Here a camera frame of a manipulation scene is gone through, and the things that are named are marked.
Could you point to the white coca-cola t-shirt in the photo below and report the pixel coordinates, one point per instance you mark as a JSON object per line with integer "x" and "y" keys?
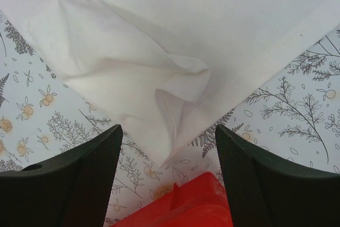
{"x": 166, "y": 70}

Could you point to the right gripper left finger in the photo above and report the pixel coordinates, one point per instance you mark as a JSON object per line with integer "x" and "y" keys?
{"x": 70, "y": 189}

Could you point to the floral patterned table mat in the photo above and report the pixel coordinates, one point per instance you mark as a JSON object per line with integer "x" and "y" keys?
{"x": 295, "y": 115}

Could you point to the red plastic tray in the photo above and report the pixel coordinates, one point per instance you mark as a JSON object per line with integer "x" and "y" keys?
{"x": 200, "y": 202}

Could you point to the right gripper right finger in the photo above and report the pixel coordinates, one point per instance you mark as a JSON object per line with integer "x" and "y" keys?
{"x": 264, "y": 189}

